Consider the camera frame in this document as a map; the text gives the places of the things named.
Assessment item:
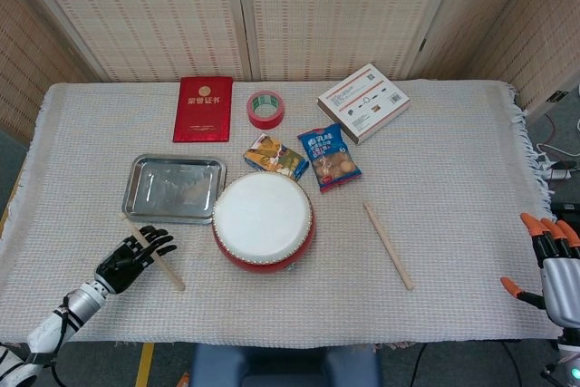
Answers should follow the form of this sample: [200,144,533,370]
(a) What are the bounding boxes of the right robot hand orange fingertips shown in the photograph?
[500,212,580,327]

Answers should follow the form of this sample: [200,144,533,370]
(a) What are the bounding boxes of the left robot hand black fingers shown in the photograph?
[93,225,178,295]

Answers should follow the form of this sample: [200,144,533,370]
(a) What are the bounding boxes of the wooden drumstick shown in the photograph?
[118,213,187,292]
[362,202,414,291]

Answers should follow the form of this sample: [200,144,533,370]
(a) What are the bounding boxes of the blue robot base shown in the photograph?
[188,342,382,387]

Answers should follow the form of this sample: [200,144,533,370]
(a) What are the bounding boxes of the red drum white skin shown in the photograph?
[211,171,316,275]

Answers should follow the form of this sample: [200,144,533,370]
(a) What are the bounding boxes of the stainless steel tray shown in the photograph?
[121,153,227,226]

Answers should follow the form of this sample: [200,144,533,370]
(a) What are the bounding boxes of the white power strip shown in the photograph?
[546,162,575,180]

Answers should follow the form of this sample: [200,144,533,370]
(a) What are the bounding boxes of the white woven tablecloth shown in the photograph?
[0,80,566,345]

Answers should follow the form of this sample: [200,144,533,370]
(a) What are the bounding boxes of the red certificate folder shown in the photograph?
[172,76,234,143]

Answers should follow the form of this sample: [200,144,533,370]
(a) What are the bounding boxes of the yellow green snack packet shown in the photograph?
[242,133,310,180]

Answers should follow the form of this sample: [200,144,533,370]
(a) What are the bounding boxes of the red tape roll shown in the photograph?
[246,91,286,130]

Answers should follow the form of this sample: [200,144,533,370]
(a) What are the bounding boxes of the blue snack bag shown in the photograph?
[296,123,363,194]

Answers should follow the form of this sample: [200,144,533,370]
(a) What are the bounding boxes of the bamboo folding screen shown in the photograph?
[0,0,580,146]

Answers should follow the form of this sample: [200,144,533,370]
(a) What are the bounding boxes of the white cardboard product box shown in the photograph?
[316,63,411,147]

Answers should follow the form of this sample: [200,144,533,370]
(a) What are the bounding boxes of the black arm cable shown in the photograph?
[49,294,73,387]

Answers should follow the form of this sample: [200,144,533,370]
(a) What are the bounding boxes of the white floor cable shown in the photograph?
[536,117,580,160]

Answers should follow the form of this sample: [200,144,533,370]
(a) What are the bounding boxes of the red floor cable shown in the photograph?
[542,112,557,146]

